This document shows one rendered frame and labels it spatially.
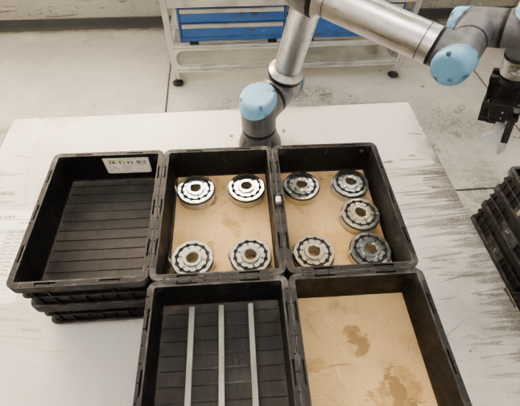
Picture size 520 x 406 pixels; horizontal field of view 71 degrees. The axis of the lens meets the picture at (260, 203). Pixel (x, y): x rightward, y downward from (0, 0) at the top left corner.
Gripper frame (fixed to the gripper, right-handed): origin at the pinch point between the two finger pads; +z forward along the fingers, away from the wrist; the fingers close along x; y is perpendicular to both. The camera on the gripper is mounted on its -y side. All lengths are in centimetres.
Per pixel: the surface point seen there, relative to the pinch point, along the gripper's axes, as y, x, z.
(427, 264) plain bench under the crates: 8.1, 25.7, 27.6
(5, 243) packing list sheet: 113, 87, -3
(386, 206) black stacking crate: 20.2, 27.0, 4.3
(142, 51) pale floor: 265, -86, 52
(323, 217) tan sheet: 34.9, 35.0, 7.0
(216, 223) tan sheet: 58, 52, 0
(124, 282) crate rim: 58, 79, -13
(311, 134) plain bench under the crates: 62, -6, 18
